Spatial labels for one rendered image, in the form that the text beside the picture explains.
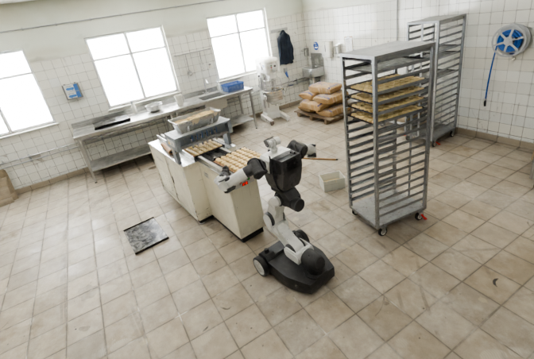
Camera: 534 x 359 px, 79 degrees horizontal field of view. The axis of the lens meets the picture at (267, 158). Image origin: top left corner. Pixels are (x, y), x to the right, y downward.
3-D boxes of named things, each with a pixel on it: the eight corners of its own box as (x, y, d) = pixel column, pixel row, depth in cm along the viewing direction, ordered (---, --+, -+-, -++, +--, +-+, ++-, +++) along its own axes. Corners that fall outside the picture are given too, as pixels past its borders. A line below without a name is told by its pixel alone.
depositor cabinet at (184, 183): (164, 193, 497) (148, 142, 462) (206, 175, 532) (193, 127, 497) (200, 227, 398) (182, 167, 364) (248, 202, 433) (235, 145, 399)
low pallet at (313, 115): (294, 115, 747) (294, 110, 742) (320, 106, 782) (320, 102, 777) (330, 125, 651) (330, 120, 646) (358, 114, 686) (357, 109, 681)
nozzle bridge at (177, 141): (172, 160, 389) (164, 133, 375) (223, 140, 424) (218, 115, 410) (182, 167, 364) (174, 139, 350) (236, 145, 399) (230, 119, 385)
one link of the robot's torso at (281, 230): (311, 247, 293) (281, 203, 306) (294, 258, 283) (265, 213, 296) (303, 252, 306) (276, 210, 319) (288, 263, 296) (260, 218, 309)
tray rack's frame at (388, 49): (378, 237, 328) (375, 56, 255) (348, 212, 372) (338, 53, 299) (427, 215, 346) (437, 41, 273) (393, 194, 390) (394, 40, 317)
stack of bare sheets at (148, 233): (168, 238, 388) (168, 236, 386) (135, 255, 369) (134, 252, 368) (154, 218, 434) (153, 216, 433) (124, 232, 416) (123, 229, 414)
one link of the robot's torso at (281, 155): (311, 183, 268) (306, 144, 254) (280, 201, 251) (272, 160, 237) (288, 174, 291) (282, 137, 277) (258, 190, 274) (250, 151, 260)
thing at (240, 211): (213, 220, 408) (195, 156, 371) (236, 208, 425) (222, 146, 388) (242, 245, 354) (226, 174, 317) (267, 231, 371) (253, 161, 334)
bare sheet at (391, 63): (373, 74, 267) (373, 72, 266) (346, 69, 301) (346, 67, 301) (430, 59, 284) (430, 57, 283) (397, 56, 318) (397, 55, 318)
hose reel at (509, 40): (520, 108, 439) (535, 21, 394) (512, 112, 432) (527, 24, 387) (487, 104, 473) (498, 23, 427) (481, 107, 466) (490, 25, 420)
